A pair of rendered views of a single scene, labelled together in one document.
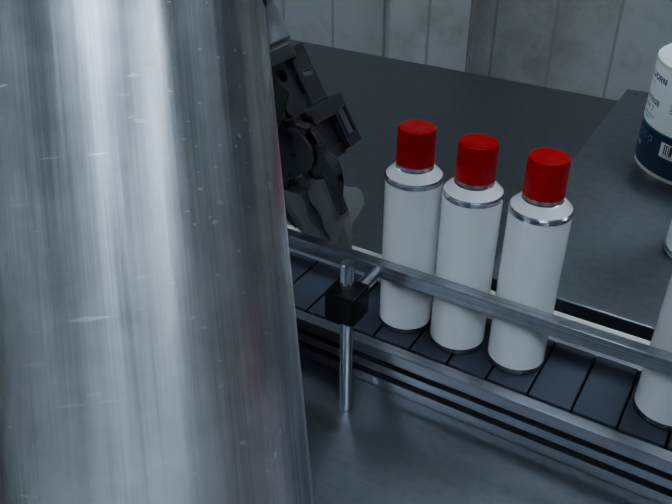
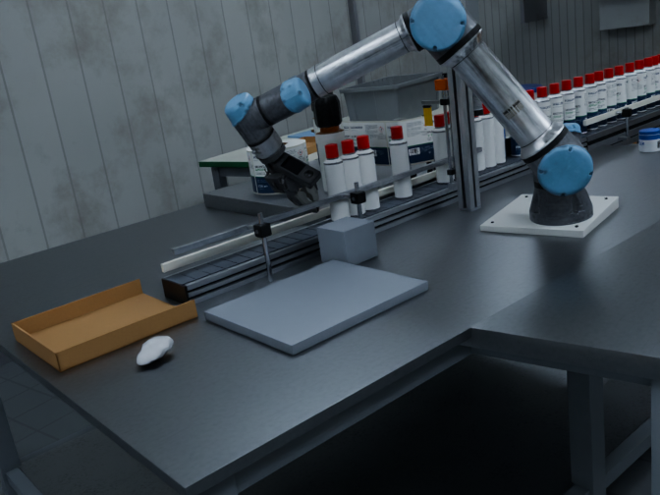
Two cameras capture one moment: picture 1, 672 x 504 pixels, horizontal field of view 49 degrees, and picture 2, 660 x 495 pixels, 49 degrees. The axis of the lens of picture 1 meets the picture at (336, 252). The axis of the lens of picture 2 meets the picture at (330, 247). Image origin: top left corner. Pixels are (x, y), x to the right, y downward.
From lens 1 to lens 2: 169 cm
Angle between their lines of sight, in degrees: 64
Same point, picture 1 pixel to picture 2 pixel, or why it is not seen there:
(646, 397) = (404, 192)
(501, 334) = (373, 196)
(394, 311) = (346, 212)
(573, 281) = not seen: hidden behind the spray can
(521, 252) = (371, 164)
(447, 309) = not seen: hidden behind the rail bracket
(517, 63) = not seen: outside the picture
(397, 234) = (342, 181)
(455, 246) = (357, 173)
